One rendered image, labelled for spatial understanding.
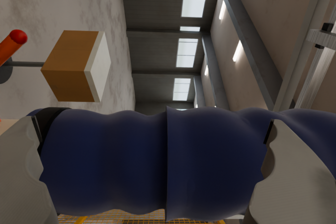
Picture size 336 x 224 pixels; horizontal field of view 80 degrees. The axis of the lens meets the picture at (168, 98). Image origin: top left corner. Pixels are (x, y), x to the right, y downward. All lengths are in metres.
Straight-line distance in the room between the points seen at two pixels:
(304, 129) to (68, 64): 1.74
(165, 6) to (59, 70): 8.04
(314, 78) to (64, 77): 2.34
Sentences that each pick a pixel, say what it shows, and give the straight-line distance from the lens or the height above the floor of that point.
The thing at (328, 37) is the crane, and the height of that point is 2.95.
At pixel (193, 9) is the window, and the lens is 9.70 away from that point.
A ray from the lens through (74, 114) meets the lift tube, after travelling 0.45.
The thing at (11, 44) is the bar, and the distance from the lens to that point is 0.40.
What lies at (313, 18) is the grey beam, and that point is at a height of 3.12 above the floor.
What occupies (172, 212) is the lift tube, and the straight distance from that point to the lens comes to 0.41.
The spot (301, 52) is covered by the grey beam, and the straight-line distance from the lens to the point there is 2.68.
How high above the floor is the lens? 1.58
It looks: 3 degrees up
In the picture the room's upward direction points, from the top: 91 degrees clockwise
